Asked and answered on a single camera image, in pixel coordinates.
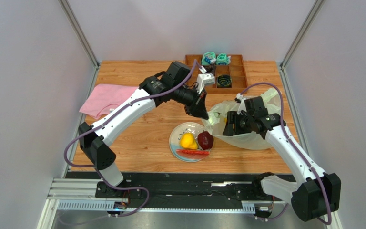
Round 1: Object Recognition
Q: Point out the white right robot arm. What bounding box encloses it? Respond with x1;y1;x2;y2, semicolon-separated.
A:
223;94;341;222

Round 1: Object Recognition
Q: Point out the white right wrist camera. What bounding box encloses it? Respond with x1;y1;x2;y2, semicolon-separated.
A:
235;93;247;115

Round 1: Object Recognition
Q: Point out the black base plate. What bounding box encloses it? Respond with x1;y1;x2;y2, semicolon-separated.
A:
94;173;293;210

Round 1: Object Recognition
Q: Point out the pink folded t-shirt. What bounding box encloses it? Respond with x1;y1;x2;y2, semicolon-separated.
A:
79;84;138;120

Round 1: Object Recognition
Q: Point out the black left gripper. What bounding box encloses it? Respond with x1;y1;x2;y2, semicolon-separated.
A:
172;84;209;121

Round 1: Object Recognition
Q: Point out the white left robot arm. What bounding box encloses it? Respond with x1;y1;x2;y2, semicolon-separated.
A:
77;61;215;187

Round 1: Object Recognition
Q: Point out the teal rolled sock right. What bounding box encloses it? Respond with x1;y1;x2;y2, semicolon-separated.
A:
215;53;231;65

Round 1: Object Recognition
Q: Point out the yellow fake lemon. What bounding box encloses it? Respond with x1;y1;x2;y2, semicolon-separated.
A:
180;133;198;150

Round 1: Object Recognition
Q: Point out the red fake watermelon slice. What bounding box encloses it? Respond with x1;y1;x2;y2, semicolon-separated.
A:
176;149;210;160

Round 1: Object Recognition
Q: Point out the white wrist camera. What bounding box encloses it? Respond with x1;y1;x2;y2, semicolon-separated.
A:
235;93;247;115
196;66;216;94

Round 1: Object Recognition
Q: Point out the dark red fake apple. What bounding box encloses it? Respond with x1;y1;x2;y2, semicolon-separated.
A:
197;131;214;150

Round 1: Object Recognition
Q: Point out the teal rolled sock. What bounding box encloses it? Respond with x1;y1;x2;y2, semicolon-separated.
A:
201;52;216;66
215;53;231;65

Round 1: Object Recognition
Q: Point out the pale green avocado plastic bag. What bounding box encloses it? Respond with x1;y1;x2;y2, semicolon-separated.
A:
203;88;281;150

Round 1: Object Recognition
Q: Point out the aluminium frame rail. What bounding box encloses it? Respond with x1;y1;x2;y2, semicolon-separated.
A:
36;177;344;229

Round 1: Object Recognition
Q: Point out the teal rolled sock left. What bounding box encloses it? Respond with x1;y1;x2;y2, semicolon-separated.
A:
201;52;216;66

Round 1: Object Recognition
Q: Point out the dark rolled sock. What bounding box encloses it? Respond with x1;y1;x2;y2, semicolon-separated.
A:
204;65;216;75

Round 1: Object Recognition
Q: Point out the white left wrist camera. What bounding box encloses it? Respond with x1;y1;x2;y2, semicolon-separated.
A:
196;66;216;94

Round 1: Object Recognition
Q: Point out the white blue ceramic plate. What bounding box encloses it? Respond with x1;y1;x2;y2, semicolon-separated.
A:
169;122;212;163

